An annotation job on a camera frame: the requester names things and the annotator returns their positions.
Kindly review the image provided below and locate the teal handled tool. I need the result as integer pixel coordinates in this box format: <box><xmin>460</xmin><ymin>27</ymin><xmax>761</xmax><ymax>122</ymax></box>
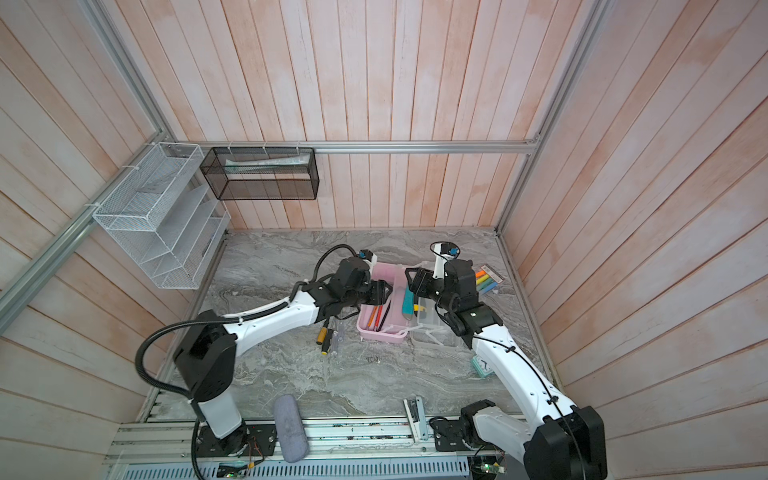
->
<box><xmin>401</xmin><ymin>287</ymin><xmax>415</xmax><ymax>318</ymax></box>

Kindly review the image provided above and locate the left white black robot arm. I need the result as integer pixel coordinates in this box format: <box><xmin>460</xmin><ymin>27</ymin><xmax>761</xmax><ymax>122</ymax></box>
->
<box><xmin>134</xmin><ymin>244</ymin><xmax>393</xmax><ymax>459</ymax></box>

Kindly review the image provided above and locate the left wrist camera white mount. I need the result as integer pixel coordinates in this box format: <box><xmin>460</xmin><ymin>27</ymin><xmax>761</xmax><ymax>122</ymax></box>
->
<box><xmin>358</xmin><ymin>249</ymin><xmax>377</xmax><ymax>269</ymax></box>

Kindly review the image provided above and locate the black yellow stubby screwdriver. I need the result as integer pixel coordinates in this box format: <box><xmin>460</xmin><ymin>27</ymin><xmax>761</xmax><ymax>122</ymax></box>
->
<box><xmin>413</xmin><ymin>297</ymin><xmax>426</xmax><ymax>317</ymax></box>

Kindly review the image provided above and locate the orange handled screwdriver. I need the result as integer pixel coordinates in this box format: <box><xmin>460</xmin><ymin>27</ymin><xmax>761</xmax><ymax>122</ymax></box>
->
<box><xmin>365</xmin><ymin>306</ymin><xmax>380</xmax><ymax>330</ymax></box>

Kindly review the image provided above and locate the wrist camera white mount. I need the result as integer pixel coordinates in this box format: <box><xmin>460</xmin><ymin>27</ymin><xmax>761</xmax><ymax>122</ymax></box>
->
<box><xmin>358</xmin><ymin>249</ymin><xmax>377</xmax><ymax>269</ymax></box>
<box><xmin>430</xmin><ymin>241</ymin><xmax>461</xmax><ymax>279</ymax></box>

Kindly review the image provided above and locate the red handled screwdriver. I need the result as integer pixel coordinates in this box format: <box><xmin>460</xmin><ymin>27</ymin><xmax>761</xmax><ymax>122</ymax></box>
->
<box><xmin>371</xmin><ymin>305</ymin><xmax>384</xmax><ymax>331</ymax></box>

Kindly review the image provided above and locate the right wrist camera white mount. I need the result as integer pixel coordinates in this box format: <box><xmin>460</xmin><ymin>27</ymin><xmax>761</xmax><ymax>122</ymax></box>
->
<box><xmin>430</xmin><ymin>241</ymin><xmax>461</xmax><ymax>279</ymax></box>

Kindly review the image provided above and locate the metal bracket on rail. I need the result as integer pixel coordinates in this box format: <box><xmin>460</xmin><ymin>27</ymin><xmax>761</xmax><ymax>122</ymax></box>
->
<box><xmin>403</xmin><ymin>396</ymin><xmax>429</xmax><ymax>443</ymax></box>

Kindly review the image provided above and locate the clear bag of bits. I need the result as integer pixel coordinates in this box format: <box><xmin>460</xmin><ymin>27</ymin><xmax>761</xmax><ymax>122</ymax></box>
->
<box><xmin>328</xmin><ymin>319</ymin><xmax>345</xmax><ymax>356</ymax></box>

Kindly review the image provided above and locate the black mesh wall basket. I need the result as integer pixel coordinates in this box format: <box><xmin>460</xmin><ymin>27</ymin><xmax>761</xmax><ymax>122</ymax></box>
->
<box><xmin>200</xmin><ymin>146</ymin><xmax>320</xmax><ymax>201</ymax></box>

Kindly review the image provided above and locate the pink plastic tool box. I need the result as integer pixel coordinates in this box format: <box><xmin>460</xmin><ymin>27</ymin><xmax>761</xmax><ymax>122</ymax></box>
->
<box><xmin>356</xmin><ymin>261</ymin><xmax>475</xmax><ymax>345</ymax></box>

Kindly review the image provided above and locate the aluminium front rail frame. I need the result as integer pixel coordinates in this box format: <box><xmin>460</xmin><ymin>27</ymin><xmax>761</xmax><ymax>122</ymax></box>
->
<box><xmin>99</xmin><ymin>416</ymin><xmax>527</xmax><ymax>479</ymax></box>

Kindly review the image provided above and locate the white wire mesh shelf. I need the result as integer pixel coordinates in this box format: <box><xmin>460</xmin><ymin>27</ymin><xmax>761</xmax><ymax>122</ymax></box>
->
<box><xmin>94</xmin><ymin>142</ymin><xmax>230</xmax><ymax>290</ymax></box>

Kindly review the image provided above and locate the pack of coloured highlighters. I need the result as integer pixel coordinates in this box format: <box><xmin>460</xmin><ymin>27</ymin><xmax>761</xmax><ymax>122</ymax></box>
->
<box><xmin>475</xmin><ymin>265</ymin><xmax>504</xmax><ymax>295</ymax></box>

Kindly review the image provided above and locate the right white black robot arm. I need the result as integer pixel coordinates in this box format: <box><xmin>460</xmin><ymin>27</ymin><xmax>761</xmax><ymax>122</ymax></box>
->
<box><xmin>405</xmin><ymin>258</ymin><xmax>608</xmax><ymax>479</ymax></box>

